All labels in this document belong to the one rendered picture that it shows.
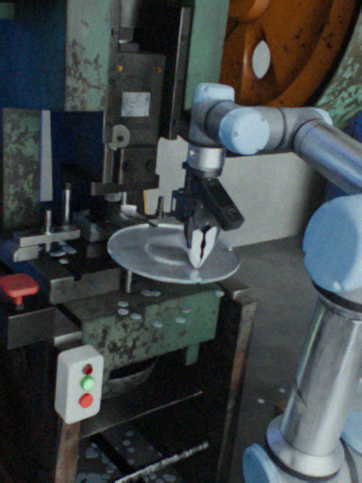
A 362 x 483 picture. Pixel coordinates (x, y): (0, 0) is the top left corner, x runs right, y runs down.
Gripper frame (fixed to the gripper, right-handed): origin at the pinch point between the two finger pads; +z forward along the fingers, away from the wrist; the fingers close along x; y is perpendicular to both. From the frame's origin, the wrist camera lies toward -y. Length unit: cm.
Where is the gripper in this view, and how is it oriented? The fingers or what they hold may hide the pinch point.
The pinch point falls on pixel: (199, 262)
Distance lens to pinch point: 127.4
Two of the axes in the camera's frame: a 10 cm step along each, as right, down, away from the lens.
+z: -1.1, 9.3, 3.6
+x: -7.9, 1.4, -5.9
